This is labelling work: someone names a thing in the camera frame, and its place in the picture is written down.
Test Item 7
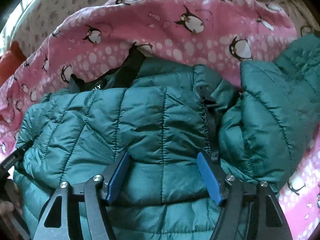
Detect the green quilted puffer jacket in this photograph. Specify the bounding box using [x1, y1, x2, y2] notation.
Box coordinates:
[14, 34, 319, 239]

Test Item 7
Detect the person's left hand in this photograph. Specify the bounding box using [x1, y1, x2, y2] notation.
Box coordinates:
[1, 185, 23, 220]

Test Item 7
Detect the red ruffled cushion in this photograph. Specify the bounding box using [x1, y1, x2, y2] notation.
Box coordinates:
[0, 41, 27, 86]

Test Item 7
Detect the pink penguin print blanket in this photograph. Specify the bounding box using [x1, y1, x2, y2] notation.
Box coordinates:
[1, 0, 319, 239]

